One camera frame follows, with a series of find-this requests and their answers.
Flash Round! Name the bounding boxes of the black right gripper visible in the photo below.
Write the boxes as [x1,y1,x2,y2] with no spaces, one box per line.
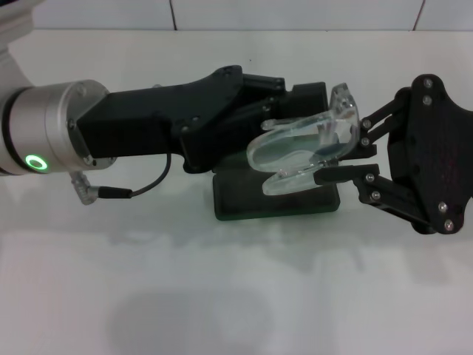
[313,73,473,236]

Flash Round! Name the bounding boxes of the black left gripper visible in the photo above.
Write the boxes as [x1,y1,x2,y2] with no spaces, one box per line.
[75,65,282,175]

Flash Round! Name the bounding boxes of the clear white glasses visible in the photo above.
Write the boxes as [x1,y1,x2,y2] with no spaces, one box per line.
[245,83,361,197]

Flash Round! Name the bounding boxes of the green glasses case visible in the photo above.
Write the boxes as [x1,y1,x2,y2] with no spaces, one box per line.
[212,147,341,223]

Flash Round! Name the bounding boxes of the left gripper cable with plug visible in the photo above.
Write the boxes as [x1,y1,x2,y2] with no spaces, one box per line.
[69,153,171,206]

